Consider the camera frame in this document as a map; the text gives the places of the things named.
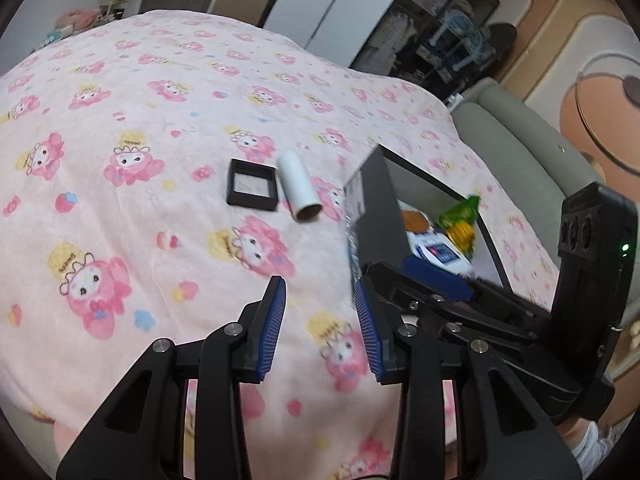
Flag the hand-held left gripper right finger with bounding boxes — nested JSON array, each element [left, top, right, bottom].
[[352, 277, 583, 480]]

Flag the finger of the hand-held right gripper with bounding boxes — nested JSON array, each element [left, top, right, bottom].
[[402, 256, 551, 333], [365, 262, 551, 356]]

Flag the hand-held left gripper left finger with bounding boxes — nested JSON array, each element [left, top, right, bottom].
[[56, 275, 288, 480]]

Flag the white wet wipes packet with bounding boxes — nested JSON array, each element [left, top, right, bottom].
[[406, 230, 476, 278]]

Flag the brown wooden comb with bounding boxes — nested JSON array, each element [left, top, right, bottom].
[[402, 210, 431, 233]]

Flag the black cardboard box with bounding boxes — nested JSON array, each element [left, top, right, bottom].
[[344, 142, 516, 293]]

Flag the person's right forearm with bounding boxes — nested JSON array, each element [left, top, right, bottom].
[[555, 417, 616, 466]]

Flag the yellow wrapped snack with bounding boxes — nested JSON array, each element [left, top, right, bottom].
[[447, 225, 476, 256]]

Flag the clear plastic wrapper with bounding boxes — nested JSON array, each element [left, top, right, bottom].
[[344, 205, 363, 281]]

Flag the green snack packet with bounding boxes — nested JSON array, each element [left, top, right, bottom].
[[439, 195, 482, 231]]

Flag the white cylindrical tube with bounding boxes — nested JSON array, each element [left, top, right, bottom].
[[276, 150, 322, 223]]

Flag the grey green sofa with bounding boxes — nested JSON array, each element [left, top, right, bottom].
[[452, 77, 608, 281]]

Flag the pink printed blanket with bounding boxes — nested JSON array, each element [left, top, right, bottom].
[[0, 9, 566, 480]]

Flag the blue plush toy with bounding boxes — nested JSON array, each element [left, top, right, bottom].
[[430, 7, 476, 46], [457, 27, 496, 68]]

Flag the dark glass display cabinet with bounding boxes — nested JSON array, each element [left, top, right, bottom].
[[350, 0, 501, 96]]

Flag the white wardrobe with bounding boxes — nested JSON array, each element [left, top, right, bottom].
[[262, 0, 426, 66]]

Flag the pink plush toy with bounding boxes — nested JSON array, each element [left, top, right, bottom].
[[54, 9, 101, 36]]

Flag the round ring ceiling lamp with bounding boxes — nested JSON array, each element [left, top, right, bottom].
[[575, 52, 640, 176]]

